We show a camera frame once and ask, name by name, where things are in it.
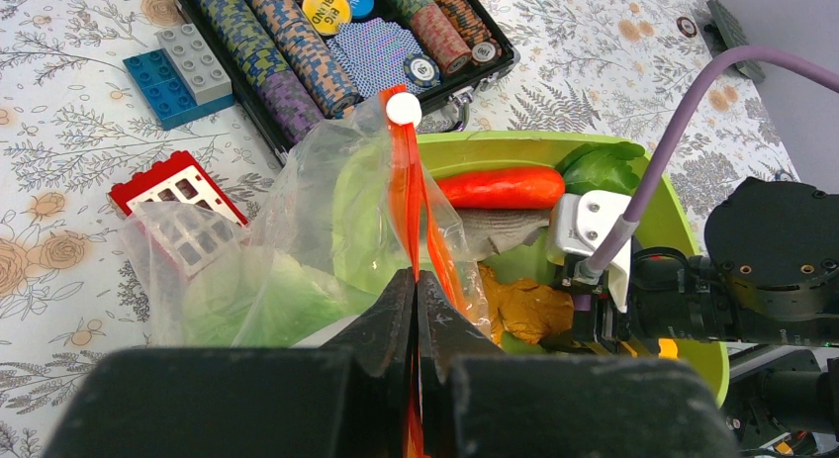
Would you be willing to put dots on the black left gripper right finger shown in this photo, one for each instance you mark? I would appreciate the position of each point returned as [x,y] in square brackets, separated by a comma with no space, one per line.
[479,401]

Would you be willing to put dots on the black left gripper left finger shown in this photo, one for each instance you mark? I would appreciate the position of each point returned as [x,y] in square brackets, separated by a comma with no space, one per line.
[347,398]

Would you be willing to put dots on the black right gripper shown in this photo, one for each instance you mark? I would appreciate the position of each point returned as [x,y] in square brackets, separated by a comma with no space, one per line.
[670,295]

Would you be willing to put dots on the green toy cabbage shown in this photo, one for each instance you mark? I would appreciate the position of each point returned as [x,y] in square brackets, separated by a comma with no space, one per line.
[277,286]

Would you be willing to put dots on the clear zip top bag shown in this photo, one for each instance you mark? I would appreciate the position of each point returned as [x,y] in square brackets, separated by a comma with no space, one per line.
[425,223]

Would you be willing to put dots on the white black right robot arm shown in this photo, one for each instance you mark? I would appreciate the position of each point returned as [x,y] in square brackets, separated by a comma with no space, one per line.
[769,277]

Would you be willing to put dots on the fried chicken toy piece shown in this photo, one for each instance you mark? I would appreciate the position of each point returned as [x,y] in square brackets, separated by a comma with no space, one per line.
[527,310]

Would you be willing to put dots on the grey toy fish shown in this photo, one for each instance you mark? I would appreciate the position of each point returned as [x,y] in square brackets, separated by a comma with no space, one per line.
[493,232]

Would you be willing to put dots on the green plastic tray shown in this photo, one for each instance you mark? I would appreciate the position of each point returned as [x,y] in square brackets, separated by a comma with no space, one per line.
[524,153]

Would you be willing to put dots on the orange toy carrot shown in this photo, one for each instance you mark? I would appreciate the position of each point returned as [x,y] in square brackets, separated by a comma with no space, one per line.
[512,188]

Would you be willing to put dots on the red white window brick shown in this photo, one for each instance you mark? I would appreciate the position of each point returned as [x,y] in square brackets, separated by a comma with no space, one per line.
[170,183]

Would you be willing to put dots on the grey building baseplate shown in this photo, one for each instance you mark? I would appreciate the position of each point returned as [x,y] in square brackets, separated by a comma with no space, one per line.
[728,33]

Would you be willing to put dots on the loose poker chip on table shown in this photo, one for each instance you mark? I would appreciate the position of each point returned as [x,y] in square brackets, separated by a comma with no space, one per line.
[687,27]

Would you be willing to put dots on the blue toy brick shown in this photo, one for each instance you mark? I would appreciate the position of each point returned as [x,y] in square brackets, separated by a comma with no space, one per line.
[166,93]

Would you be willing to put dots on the blue playing card deck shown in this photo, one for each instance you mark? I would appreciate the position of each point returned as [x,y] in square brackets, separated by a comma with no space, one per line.
[378,55]

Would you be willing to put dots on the black poker chip case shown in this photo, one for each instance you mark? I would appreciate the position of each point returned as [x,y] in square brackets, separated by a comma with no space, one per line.
[295,62]

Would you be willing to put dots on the grey toy brick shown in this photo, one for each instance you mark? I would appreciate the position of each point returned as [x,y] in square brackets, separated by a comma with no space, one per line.
[195,63]

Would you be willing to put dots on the yellow big blind button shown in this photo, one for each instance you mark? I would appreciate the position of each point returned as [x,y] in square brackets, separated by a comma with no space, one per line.
[327,16]

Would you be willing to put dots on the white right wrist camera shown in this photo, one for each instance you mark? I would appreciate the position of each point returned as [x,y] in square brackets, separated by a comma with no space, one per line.
[579,224]

